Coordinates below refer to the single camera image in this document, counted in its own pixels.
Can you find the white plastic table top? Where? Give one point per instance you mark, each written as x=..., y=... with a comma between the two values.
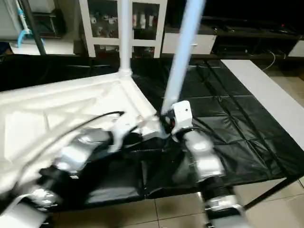
x=47, y=118

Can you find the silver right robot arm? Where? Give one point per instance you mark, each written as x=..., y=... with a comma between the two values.
x=204, y=161

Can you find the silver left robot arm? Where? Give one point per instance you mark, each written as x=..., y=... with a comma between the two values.
x=71, y=161

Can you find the black work mat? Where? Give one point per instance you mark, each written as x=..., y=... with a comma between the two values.
x=237, y=123

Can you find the white drawer unit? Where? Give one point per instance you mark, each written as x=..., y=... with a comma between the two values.
x=206, y=43

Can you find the white flat board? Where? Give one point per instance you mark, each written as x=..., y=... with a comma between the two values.
x=270, y=90

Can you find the white glass door cabinet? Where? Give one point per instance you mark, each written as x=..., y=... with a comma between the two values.
x=104, y=23

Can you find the dark low media cabinet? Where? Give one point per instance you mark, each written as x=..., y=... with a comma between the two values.
x=256, y=40

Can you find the grey vertical metal pole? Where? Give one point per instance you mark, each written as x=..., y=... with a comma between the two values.
x=33, y=26

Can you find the light blue plastic object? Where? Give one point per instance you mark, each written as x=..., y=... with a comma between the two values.
x=23, y=28

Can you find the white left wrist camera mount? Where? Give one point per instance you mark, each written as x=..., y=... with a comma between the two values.
x=124, y=128

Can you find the black metal frame leg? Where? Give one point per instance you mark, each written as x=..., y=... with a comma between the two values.
x=270, y=194

